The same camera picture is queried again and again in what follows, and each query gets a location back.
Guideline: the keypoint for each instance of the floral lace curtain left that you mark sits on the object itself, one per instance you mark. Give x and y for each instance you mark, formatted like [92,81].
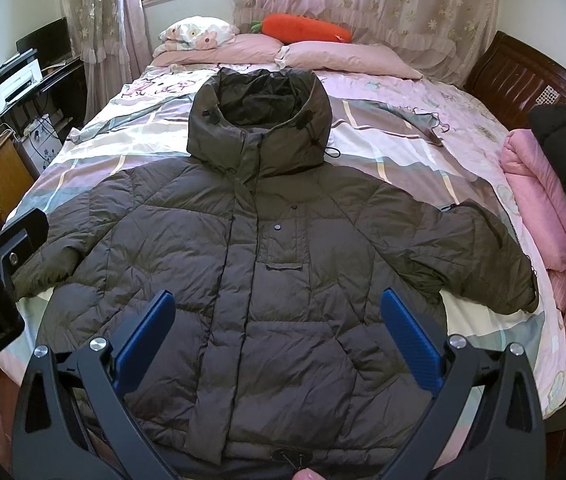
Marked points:
[110,37]

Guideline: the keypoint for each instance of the white printer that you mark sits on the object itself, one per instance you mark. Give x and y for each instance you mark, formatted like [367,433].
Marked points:
[17,76]

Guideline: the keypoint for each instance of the pink pillow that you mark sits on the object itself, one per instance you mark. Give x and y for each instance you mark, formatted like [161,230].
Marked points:
[243,49]
[373,60]

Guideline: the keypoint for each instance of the white box under desk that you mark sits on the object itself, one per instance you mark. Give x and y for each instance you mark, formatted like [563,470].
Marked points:
[38,144]

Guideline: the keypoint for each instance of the orange carrot plush pillow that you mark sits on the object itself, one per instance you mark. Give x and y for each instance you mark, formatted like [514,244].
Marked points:
[289,28]

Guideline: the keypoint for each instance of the dark wooden headboard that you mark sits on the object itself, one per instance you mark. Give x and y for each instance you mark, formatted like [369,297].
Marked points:
[511,78]

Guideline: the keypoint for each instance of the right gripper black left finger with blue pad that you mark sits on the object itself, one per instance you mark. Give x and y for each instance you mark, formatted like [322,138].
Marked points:
[71,421]

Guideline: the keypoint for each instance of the floral lace curtain right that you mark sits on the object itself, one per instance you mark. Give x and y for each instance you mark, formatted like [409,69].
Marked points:
[442,39]

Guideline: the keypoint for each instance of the floral white pillow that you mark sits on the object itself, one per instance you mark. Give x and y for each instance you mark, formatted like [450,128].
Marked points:
[198,33]

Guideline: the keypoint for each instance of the pink pillow left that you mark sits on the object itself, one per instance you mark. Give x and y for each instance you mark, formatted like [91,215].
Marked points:
[243,49]

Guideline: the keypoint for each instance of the floral lace curtain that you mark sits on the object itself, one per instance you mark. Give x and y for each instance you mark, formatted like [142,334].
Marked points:
[442,39]
[110,37]

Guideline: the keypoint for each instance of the folded pink quilt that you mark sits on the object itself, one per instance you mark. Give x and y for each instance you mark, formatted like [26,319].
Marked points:
[541,201]

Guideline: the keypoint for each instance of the black monitor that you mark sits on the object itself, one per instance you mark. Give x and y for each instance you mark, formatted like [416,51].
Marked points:
[51,43]

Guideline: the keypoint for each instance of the dark olive puffer jacket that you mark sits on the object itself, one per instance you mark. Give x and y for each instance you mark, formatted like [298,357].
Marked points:
[277,261]

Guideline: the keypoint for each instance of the pink pillow right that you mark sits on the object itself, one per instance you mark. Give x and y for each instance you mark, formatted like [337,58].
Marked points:
[373,60]

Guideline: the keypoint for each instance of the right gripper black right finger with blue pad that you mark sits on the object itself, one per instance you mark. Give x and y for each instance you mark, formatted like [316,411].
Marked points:
[506,439]

